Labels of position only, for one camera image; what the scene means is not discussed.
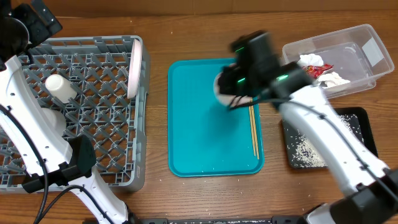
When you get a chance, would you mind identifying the teal serving tray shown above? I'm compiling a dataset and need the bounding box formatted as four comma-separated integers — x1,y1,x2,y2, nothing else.
167,58,265,177

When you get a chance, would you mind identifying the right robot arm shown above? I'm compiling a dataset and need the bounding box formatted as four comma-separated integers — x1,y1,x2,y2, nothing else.
217,30,397,223

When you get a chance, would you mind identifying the red snack wrapper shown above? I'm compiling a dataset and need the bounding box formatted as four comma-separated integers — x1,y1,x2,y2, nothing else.
302,64,333,79

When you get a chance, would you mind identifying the large white plate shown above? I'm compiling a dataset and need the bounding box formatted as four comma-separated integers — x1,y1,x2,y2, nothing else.
127,39,142,99

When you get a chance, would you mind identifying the white cup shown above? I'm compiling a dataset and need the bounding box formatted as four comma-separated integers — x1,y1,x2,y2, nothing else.
45,74,77,103

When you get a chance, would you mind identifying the white napkin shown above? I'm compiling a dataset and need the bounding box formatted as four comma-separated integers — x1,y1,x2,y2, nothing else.
316,72,350,88
297,54,324,67

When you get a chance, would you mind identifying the small pink plate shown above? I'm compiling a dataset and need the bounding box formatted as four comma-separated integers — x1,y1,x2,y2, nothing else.
213,63,251,107

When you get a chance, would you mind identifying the grey dishwasher rack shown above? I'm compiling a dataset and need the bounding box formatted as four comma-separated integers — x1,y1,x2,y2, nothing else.
1,35,150,193

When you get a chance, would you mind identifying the grey-white bowl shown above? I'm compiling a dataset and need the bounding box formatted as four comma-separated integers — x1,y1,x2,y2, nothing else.
42,108,67,136

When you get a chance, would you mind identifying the clear plastic waste bin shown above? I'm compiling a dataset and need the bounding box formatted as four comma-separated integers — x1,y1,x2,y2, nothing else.
282,24,395,98

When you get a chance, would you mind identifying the black rectangular tray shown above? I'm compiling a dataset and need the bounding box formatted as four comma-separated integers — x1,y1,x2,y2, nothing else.
282,106,379,170

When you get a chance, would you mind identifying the white rice pile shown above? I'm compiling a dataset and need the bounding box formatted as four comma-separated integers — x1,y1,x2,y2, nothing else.
282,114,364,169

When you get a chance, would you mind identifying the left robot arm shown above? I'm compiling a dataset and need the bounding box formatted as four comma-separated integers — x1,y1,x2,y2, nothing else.
1,1,140,223

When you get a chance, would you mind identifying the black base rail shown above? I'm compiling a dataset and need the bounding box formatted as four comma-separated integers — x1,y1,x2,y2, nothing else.
137,215,307,224

